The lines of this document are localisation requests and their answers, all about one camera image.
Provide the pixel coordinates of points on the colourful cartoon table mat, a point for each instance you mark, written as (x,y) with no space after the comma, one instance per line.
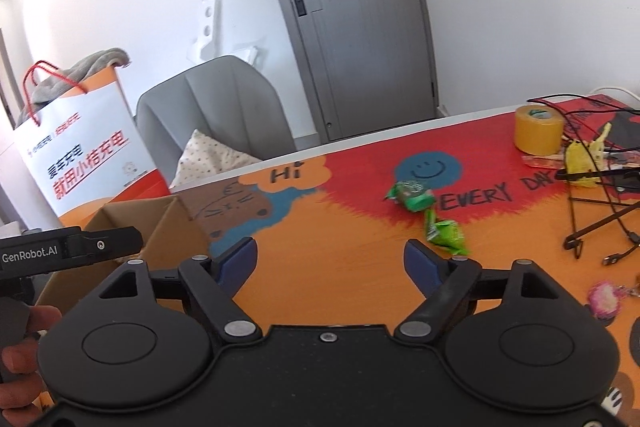
(330,244)

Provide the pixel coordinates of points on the white orange paper bag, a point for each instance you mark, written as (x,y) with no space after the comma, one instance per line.
(77,150)

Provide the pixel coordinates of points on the white wall bracket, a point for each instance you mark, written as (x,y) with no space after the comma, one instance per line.
(206,41)

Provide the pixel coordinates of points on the green candy packet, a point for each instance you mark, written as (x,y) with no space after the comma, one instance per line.
(444,233)
(412,195)

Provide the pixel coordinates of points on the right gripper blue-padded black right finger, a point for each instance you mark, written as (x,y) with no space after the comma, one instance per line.
(446,285)

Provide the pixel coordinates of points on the grey door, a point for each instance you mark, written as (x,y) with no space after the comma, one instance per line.
(368,64)

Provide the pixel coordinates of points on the dotted cream cushion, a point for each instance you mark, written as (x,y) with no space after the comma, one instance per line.
(205,156)

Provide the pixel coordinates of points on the black wire stand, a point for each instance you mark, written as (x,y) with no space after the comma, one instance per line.
(613,183)

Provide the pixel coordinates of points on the person's left hand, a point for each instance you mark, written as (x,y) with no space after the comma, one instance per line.
(18,397)

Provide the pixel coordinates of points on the yellow plastic bag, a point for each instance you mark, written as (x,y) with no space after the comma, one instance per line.
(586,159)

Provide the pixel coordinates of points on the grey chair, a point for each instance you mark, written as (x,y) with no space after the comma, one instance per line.
(226,99)

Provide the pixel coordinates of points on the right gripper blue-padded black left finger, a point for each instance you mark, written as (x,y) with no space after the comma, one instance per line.
(211,284)

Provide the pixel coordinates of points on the cardboard box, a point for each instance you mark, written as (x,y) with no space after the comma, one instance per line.
(169,236)

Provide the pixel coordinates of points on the grey blanket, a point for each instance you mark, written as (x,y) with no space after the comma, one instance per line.
(75,76)

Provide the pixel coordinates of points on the pink pompom keychain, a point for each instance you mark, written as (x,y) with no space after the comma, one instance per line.
(604,300)

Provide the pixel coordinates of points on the yellow tape roll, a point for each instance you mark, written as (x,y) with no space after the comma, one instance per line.
(538,130)

